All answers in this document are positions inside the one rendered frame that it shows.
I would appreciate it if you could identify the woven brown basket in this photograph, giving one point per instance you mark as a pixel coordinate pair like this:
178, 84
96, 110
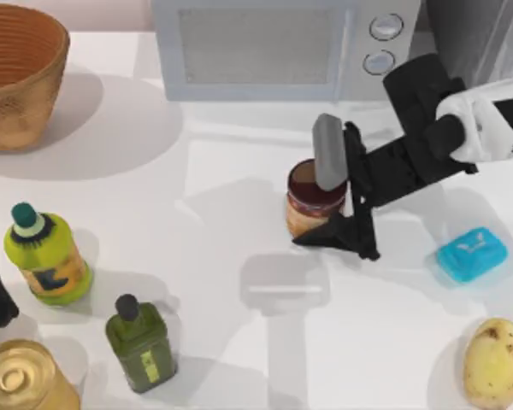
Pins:
13, 85

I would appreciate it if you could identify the brown and red can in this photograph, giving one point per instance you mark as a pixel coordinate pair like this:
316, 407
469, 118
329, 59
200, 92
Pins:
308, 209

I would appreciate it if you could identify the pale microwave oven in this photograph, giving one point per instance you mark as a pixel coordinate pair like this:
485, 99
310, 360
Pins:
367, 87

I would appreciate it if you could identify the yellow potato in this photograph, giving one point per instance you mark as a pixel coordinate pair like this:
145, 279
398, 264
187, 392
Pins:
493, 363

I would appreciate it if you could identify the small round microwave knob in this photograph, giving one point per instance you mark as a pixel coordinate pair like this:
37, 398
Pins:
379, 62

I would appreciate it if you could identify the dark green square bottle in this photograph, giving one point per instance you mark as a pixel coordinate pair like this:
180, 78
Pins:
143, 346

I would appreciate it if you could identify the blue soap box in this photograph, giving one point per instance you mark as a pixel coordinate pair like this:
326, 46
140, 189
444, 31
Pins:
470, 254

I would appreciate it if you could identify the microwave door with window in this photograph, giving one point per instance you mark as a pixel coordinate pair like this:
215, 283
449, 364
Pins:
256, 47

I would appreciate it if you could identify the light green bottle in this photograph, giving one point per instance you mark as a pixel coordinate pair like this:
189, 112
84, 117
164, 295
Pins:
47, 256

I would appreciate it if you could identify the gold can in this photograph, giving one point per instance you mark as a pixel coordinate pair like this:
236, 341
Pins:
23, 378

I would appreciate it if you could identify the large round microwave knob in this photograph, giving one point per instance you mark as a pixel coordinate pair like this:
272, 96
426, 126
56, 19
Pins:
386, 25

